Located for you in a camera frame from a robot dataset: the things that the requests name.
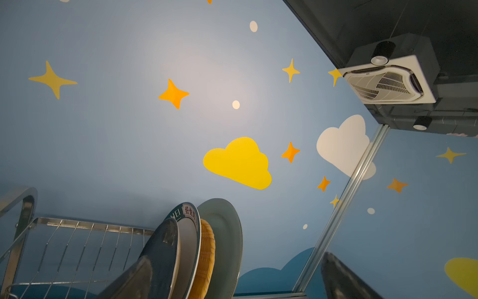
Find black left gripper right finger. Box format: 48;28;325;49
321;252;383;299

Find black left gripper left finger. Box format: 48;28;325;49
97;257;153;299

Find dark blue speckled plate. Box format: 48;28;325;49
140;218;180;299

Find yellow woven plate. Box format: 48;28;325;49
188;219;216;299

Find green rim Hao Wei plate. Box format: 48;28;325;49
166;202;202;299

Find steel two-tier dish rack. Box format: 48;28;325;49
1;183;153;299

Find large pale green plate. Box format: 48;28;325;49
198;198;243;299

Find black ceiling spotlight far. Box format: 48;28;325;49
413;116;433;131

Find black ceiling spotlight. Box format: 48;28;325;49
370;41;396;66
413;116;433;131

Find ceiling air conditioner cassette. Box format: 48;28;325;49
339;33;440;105

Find black ceiling spotlight near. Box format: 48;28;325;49
370;41;396;66

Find aluminium back frame rail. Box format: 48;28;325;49
232;292;308;299

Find right aluminium upright post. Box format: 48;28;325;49
292;125;390;294

